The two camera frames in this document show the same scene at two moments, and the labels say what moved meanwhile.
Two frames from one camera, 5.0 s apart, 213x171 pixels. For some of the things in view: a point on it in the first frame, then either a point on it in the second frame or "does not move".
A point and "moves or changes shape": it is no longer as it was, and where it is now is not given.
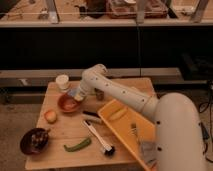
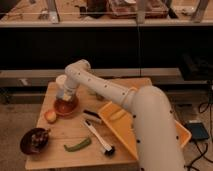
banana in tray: (117, 114) does not move
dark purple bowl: (34, 140) does not move
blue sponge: (73, 92) moves or changes shape
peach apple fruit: (50, 116) does not move
